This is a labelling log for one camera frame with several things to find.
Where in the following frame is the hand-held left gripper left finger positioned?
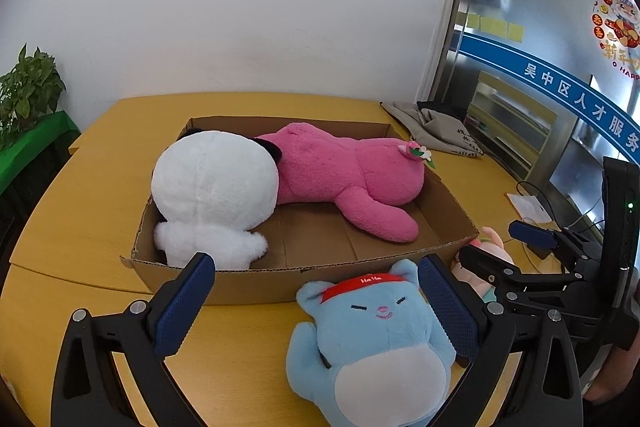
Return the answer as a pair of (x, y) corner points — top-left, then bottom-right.
(50, 252), (217, 427)

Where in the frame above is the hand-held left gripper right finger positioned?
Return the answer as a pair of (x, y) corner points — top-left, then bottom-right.
(418, 253), (585, 427)

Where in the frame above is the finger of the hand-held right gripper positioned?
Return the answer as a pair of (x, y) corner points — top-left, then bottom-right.
(509, 219), (604, 268)
(459, 244), (577, 304)

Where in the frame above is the light pink plush toy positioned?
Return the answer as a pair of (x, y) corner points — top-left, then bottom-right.
(450, 227), (516, 303)

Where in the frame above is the light blue cat plush toy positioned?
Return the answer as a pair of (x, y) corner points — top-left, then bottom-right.
(286, 258), (458, 427)

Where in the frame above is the brown cardboard box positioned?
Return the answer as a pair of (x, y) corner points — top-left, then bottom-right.
(120, 117), (480, 307)

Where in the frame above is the person's right forearm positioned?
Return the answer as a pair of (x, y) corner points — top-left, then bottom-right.
(582, 347), (640, 404)

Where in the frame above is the white paper card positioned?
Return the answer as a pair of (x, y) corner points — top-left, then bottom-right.
(507, 192), (553, 223)

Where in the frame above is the metal shelf rack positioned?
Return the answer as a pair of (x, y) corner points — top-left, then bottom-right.
(465, 72), (576, 180)

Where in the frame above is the white round plush toy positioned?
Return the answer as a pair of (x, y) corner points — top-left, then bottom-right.
(151, 127), (283, 270)

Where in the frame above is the grey cloth bag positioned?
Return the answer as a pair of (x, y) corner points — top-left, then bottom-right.
(382, 101), (485, 158)

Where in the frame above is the blue window banner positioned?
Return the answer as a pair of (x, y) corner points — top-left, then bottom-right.
(459, 32), (640, 168)

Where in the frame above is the hot pink plush toy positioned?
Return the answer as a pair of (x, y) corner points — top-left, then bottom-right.
(255, 122), (436, 244)

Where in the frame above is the strip of yellow sticky notes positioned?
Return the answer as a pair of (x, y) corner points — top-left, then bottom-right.
(467, 13), (525, 42)

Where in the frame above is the green panel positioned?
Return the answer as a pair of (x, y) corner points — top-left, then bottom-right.
(0, 111), (82, 195)

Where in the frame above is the round festive window sticker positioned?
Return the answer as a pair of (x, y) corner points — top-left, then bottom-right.
(591, 0), (640, 80)

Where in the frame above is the green potted plant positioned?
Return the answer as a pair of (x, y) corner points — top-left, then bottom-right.
(0, 44), (67, 152)

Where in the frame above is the black cable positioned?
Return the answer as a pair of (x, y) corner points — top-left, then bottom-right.
(515, 181), (608, 238)

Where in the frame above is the metal door frame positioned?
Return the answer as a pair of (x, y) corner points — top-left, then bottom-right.
(425, 0), (482, 108)

